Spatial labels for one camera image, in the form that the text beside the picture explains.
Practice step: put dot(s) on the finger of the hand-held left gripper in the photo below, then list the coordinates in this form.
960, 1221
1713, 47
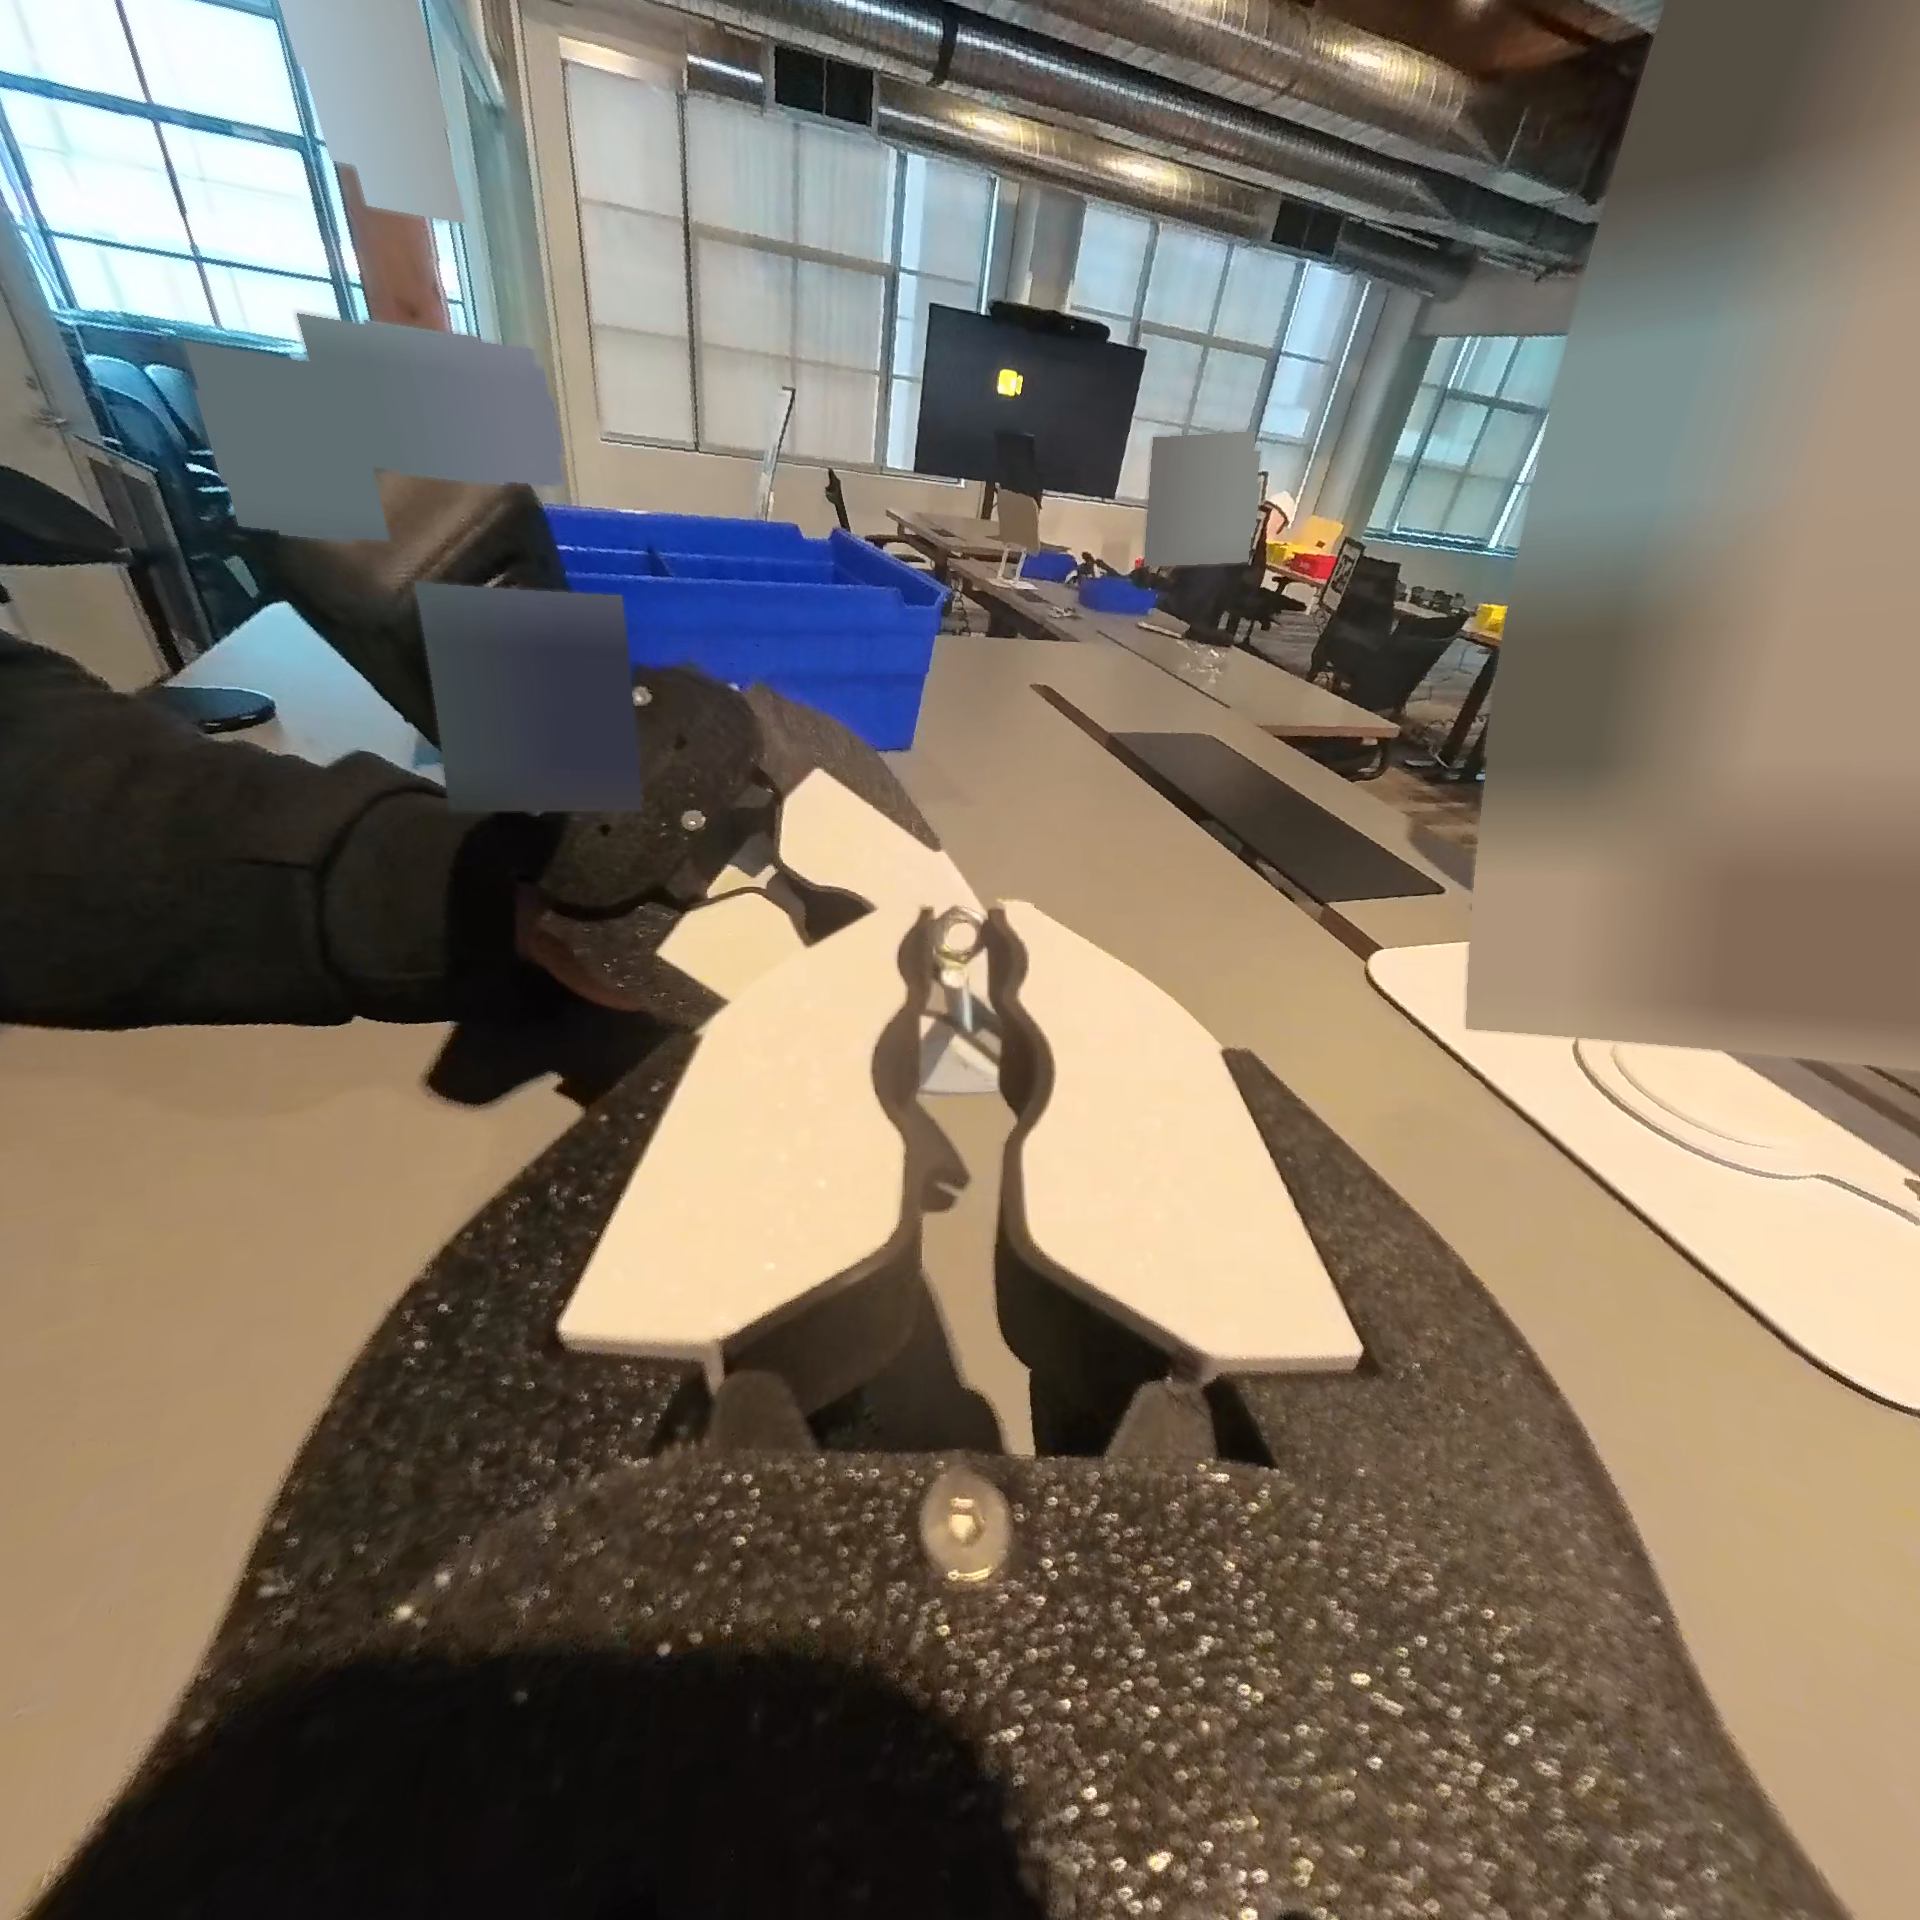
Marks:
733, 954
857, 839

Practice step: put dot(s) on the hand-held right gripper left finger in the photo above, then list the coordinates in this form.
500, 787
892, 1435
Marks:
752, 1171

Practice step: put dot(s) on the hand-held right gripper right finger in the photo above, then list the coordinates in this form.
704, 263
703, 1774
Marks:
1157, 1202

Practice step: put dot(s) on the person's left forearm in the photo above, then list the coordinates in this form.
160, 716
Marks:
181, 868

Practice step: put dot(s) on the person's left hand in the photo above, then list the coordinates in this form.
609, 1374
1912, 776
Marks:
576, 979

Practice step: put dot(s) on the blue plastic bin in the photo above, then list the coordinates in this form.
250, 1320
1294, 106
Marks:
777, 628

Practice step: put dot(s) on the black desk mat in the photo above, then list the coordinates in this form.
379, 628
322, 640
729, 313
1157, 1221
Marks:
1271, 811

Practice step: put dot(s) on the white sign stand base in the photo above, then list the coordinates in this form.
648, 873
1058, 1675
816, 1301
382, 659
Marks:
1577, 1184

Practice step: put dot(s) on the black office chair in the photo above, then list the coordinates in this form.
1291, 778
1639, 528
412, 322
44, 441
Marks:
1388, 628
1216, 601

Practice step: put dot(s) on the black round pad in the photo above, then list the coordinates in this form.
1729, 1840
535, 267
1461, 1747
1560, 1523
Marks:
223, 708

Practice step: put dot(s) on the black television screen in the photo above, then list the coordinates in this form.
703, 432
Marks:
1033, 406

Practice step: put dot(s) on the grid pane window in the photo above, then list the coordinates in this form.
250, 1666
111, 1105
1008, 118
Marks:
1464, 436
1199, 364
752, 270
152, 153

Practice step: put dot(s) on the metal ventilation duct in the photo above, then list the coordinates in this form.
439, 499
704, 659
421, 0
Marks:
1199, 76

